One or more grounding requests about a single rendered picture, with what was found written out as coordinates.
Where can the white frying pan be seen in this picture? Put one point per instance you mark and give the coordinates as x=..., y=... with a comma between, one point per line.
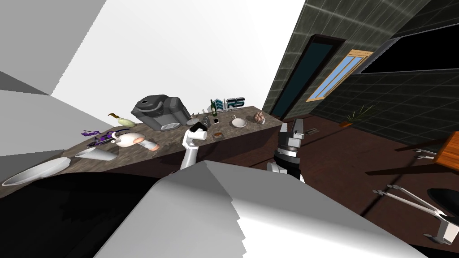
x=239, y=123

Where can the pale green squash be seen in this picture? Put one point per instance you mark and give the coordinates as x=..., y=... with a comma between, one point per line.
x=125, y=122

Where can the grey coffee machine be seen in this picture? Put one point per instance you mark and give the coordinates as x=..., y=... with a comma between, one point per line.
x=159, y=111

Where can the orange wooden table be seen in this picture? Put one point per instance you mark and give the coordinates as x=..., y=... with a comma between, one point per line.
x=448, y=150

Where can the small brown box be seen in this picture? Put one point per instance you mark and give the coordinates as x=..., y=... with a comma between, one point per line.
x=218, y=135

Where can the white cone cup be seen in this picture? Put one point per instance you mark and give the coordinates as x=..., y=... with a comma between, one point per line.
x=98, y=154

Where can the potted green plant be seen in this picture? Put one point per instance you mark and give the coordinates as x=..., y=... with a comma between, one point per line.
x=355, y=116

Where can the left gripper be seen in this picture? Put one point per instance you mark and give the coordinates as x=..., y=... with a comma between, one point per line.
x=206, y=122

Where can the large white bowl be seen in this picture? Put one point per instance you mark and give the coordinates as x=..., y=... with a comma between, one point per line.
x=36, y=171

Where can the grey letter sign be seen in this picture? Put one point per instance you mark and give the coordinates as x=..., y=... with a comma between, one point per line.
x=235, y=104

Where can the grey round lid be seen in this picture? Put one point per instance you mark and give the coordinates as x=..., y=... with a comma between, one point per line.
x=192, y=122

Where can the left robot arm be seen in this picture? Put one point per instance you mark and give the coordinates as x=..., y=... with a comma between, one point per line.
x=189, y=150

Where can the wooden framed window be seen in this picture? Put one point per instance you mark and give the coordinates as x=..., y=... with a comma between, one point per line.
x=339, y=75

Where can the black white chair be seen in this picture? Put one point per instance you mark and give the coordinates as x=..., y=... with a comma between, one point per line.
x=441, y=208

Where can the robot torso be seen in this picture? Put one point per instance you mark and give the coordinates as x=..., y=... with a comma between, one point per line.
x=258, y=222

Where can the dark door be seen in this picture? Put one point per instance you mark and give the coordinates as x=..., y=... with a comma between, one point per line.
x=304, y=79

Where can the green wine bottle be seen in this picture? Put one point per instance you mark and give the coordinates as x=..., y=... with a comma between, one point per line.
x=214, y=109

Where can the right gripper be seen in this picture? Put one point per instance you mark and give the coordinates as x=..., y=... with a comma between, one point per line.
x=294, y=140

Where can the purple black spray toy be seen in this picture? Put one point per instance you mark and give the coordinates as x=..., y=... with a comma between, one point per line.
x=102, y=137

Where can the brown bread loaf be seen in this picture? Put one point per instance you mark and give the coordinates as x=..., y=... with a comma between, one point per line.
x=259, y=117

